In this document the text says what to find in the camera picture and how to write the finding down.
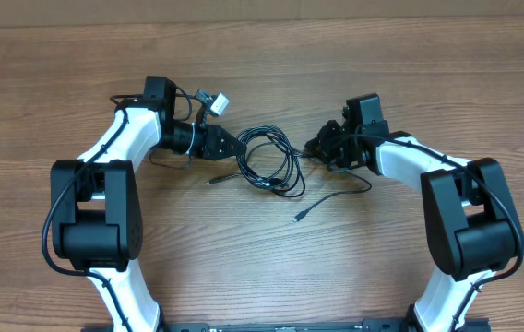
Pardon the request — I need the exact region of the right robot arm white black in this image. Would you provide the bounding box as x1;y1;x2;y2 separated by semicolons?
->
304;93;524;331

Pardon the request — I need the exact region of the black usb cable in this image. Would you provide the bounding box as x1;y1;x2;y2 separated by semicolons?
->
206;124;374;225

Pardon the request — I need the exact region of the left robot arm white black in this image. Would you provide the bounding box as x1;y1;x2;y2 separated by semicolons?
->
42;76;245;332

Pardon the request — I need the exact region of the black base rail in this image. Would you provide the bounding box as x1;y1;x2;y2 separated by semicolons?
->
80;316;492;332

